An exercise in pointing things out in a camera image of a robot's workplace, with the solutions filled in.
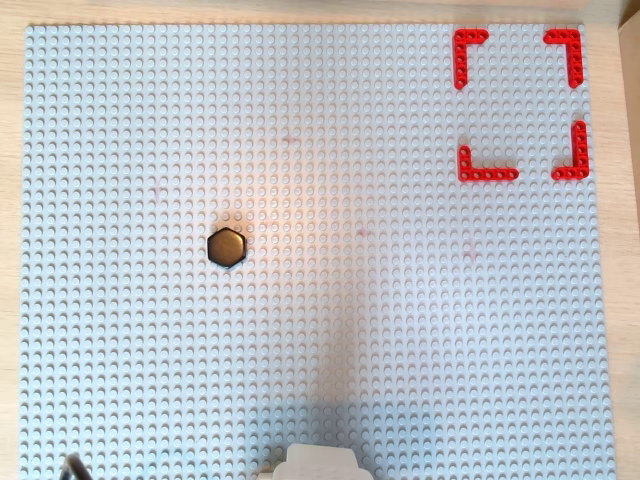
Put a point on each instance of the black hexagonal Lego piece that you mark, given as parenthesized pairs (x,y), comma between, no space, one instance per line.
(227,247)

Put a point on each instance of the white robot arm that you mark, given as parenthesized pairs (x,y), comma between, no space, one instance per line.
(325,464)

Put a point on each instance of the grey Lego baseplate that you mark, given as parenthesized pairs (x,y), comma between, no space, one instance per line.
(350,300)

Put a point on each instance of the red L-shaped Lego beam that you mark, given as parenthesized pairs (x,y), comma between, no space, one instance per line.
(575,55)
(480,174)
(579,150)
(461,55)

